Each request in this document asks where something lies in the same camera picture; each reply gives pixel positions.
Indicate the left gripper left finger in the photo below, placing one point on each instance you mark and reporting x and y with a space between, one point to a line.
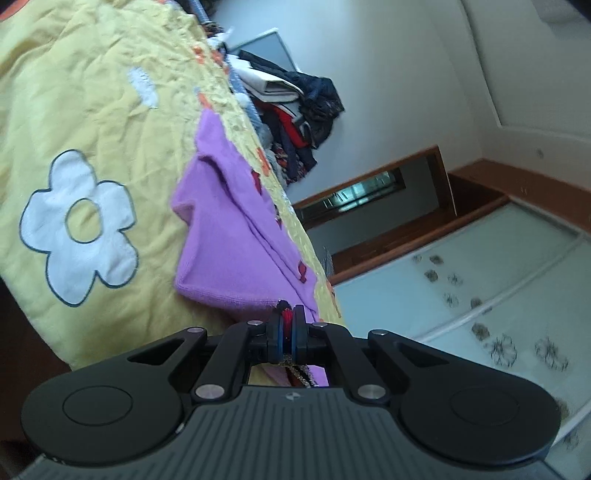
244 344

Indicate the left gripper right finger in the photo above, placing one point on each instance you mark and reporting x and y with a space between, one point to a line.
335 350

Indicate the purple knit sweater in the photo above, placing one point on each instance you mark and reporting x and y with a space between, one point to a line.
237 256

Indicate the pile of dark clothes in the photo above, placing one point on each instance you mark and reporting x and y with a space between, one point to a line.
298 110

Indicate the glass sliding wardrobe door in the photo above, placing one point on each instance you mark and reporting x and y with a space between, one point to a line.
510 291

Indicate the yellow carrot print quilt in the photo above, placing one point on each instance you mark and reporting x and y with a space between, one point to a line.
100 102

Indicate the grey monitor screen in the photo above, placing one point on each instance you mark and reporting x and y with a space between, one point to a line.
270 46

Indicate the grey blue quilted blanket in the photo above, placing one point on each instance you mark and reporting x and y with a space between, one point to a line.
203 9

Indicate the brown wooden door frame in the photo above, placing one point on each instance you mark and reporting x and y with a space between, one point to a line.
394 210

